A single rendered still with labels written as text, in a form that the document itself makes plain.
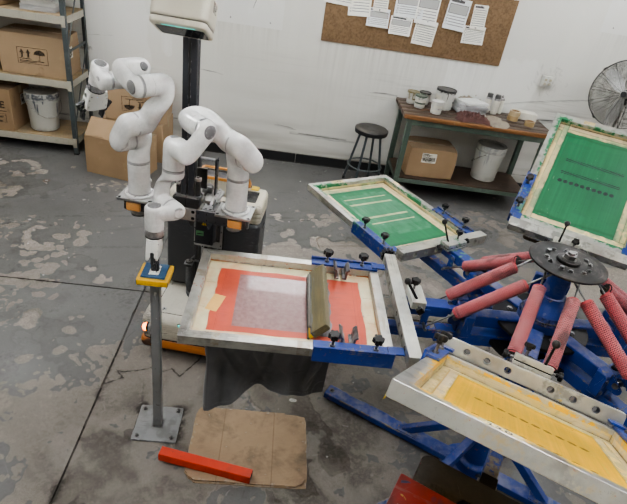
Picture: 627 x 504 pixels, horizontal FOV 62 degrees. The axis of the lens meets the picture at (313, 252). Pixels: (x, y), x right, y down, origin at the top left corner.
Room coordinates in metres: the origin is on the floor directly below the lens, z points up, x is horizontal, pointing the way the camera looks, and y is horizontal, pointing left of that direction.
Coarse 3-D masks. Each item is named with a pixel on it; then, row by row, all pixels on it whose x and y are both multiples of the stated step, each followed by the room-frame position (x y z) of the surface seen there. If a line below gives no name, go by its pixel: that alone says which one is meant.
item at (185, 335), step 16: (208, 256) 1.89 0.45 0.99; (224, 256) 1.93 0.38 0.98; (240, 256) 1.93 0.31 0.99; (256, 256) 1.96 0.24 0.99; (272, 256) 1.98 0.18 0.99; (352, 272) 1.98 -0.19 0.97; (368, 272) 1.99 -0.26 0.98; (192, 288) 1.65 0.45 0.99; (192, 304) 1.55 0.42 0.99; (192, 320) 1.47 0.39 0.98; (384, 320) 1.65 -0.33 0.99; (192, 336) 1.38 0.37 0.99; (208, 336) 1.39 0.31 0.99; (224, 336) 1.41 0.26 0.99; (240, 336) 1.42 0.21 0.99; (256, 336) 1.44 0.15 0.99; (384, 336) 1.56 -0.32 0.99; (272, 352) 1.41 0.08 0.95; (288, 352) 1.41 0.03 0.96; (304, 352) 1.42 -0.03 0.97
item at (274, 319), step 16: (224, 304) 1.63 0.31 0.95; (240, 304) 1.65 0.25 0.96; (256, 304) 1.66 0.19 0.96; (272, 304) 1.68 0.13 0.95; (288, 304) 1.70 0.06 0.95; (208, 320) 1.52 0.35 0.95; (224, 320) 1.53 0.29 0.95; (240, 320) 1.55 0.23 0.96; (256, 320) 1.56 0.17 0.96; (272, 320) 1.58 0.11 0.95; (288, 320) 1.60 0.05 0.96; (304, 320) 1.61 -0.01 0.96; (336, 320) 1.65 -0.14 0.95; (352, 320) 1.66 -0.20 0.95; (288, 336) 1.51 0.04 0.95; (304, 336) 1.52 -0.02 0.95; (320, 336) 1.54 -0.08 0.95
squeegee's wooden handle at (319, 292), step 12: (312, 276) 1.86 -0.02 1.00; (324, 276) 1.83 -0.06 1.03; (312, 288) 1.78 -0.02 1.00; (324, 288) 1.74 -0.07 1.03; (312, 300) 1.70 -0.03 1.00; (324, 300) 1.66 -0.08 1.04; (312, 312) 1.62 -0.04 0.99; (324, 312) 1.58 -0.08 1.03; (312, 324) 1.55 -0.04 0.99; (324, 324) 1.51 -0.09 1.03
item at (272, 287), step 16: (224, 272) 1.84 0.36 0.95; (240, 272) 1.86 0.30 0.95; (256, 272) 1.88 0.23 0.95; (224, 288) 1.73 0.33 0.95; (240, 288) 1.75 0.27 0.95; (256, 288) 1.77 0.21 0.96; (272, 288) 1.79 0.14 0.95; (288, 288) 1.81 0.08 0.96; (304, 288) 1.83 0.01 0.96; (336, 288) 1.87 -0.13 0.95; (352, 288) 1.89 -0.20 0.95; (304, 304) 1.72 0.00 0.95; (336, 304) 1.75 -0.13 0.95; (352, 304) 1.77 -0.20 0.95
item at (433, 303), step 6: (408, 300) 1.75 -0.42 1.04; (426, 300) 1.77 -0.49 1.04; (432, 300) 1.77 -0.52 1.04; (438, 300) 1.78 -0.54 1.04; (444, 300) 1.79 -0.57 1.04; (426, 306) 1.73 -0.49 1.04; (432, 306) 1.73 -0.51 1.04; (438, 306) 1.74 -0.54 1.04; (444, 306) 1.75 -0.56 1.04; (414, 312) 1.72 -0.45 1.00; (432, 312) 1.73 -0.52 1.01; (438, 312) 1.73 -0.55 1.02; (444, 312) 1.74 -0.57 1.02
